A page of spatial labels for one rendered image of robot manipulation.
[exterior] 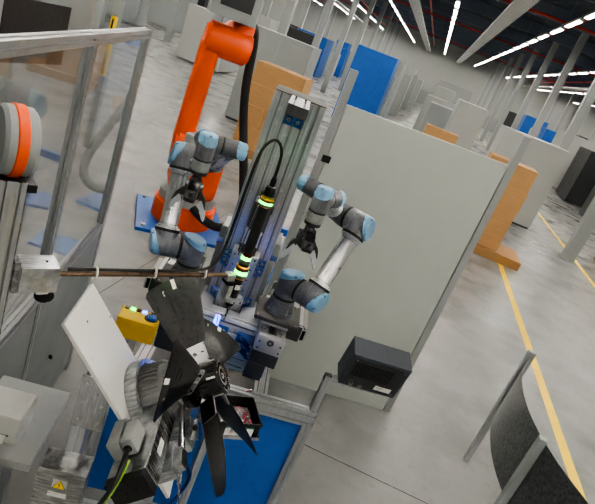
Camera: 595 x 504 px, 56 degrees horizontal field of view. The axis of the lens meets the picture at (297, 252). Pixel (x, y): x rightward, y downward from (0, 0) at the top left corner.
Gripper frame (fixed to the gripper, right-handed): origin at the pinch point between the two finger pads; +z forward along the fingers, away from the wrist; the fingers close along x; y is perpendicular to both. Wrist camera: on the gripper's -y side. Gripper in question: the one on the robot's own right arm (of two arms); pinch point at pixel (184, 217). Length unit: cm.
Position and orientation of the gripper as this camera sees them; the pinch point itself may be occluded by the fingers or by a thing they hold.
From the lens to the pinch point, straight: 230.4
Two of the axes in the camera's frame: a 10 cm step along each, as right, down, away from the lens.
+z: -3.4, 8.7, 3.5
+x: -9.4, -3.1, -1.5
